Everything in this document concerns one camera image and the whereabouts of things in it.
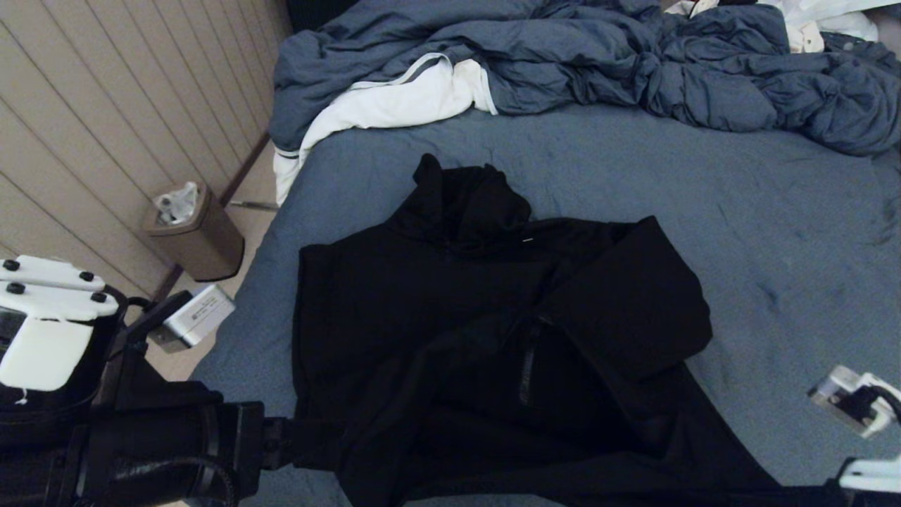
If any black zip hoodie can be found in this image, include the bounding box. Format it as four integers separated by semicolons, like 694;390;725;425
291;154;845;507

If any beige trash bin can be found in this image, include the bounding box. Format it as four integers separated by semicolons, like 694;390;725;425
143;183;245;282

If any white plastic bin bag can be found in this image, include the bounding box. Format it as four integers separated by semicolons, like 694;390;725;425
155;182;200;226

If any dark headboard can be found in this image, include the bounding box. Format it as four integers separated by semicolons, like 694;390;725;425
285;0;360;32

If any crumpled blue duvet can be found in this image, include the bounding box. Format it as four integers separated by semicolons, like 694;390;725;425
270;0;901;157

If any blue bed sheet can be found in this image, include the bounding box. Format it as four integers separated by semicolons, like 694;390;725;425
190;106;901;507

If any cream crumpled garment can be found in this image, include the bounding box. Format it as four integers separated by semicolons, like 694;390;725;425
665;0;826;54

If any white pillow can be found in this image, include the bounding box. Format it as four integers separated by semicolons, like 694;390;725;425
764;0;901;42

